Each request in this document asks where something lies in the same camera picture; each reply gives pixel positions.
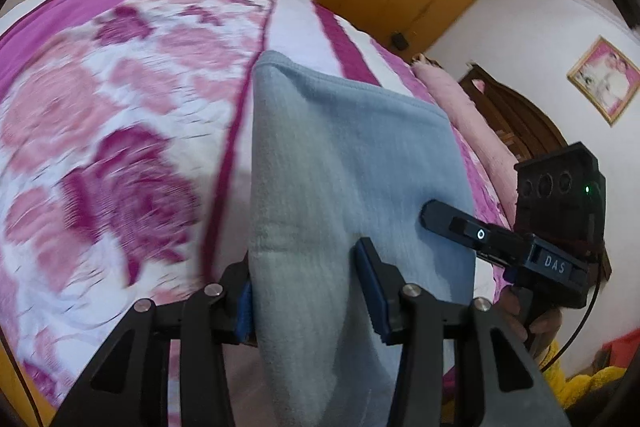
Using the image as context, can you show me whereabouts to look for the long pink checked pillow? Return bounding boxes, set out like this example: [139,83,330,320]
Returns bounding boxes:
[411,59,521,228]

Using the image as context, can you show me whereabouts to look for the dark wooden headboard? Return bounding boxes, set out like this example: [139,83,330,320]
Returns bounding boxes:
[459,63,571,168]

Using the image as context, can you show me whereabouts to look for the yellow fleece cloth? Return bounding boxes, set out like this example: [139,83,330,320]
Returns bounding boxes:
[542,339,631,410]

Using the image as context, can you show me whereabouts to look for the wooden bed frame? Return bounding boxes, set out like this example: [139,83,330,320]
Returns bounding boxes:
[10,357,58,427]

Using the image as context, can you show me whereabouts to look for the black cable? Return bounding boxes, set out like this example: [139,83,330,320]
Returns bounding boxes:
[540,227,608,370]

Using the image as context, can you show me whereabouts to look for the red object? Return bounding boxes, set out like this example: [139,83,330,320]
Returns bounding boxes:
[602,327,640,360]

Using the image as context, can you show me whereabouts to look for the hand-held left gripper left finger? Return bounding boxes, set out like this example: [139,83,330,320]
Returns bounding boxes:
[50,257,258,427]

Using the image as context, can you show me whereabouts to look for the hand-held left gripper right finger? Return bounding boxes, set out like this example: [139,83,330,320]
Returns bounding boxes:
[354,237,571,427]

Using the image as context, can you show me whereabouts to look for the person's right hand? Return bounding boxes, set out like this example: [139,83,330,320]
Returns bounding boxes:
[499,286,564,358]

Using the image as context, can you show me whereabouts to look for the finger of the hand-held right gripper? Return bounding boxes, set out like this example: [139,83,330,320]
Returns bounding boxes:
[422,200,526,265]

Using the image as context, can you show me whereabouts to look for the pink floral bed blanket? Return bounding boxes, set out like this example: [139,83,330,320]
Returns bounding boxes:
[0,0,516,427]

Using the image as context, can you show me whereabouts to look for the grey fleece pants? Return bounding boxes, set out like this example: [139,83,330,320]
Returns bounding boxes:
[247,50,478,427]

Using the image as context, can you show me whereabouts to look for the framed wall picture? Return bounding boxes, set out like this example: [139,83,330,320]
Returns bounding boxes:
[566,36,640,126]

